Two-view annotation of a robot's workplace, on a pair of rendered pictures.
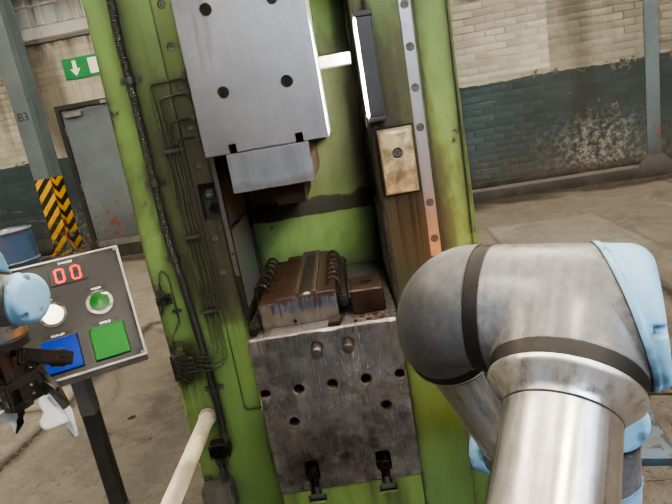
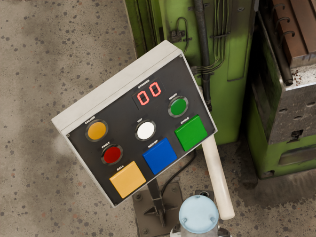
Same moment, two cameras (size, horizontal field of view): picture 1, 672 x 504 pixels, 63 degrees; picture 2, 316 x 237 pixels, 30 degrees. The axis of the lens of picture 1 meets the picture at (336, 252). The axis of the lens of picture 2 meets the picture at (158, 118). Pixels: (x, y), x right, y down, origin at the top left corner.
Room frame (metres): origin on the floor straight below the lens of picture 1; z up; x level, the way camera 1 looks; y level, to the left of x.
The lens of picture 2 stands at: (0.64, 0.65, 2.41)
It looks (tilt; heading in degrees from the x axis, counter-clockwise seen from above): 67 degrees down; 356
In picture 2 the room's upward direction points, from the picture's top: 12 degrees counter-clockwise
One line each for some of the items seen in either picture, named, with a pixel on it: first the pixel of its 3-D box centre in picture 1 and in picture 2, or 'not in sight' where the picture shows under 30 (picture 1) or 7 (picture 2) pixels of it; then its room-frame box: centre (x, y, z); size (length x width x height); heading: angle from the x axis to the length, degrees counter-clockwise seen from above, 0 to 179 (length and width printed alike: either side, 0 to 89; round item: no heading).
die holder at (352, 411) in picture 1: (336, 361); (306, 32); (1.53, 0.05, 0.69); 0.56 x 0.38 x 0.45; 178
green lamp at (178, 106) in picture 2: (99, 301); (178, 106); (1.22, 0.56, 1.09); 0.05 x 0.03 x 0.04; 88
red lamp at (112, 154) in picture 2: not in sight; (112, 154); (1.14, 0.74, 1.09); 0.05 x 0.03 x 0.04; 88
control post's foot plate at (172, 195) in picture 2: not in sight; (158, 208); (1.26, 0.68, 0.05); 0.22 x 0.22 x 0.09; 88
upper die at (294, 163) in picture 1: (279, 160); not in sight; (1.52, 0.11, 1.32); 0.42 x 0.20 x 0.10; 178
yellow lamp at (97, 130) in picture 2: not in sight; (96, 130); (1.18, 0.76, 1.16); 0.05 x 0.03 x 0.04; 88
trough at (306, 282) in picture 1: (309, 270); not in sight; (1.52, 0.09, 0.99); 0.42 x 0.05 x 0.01; 178
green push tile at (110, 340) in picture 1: (110, 340); (190, 132); (1.18, 0.54, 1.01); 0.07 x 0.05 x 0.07; 113
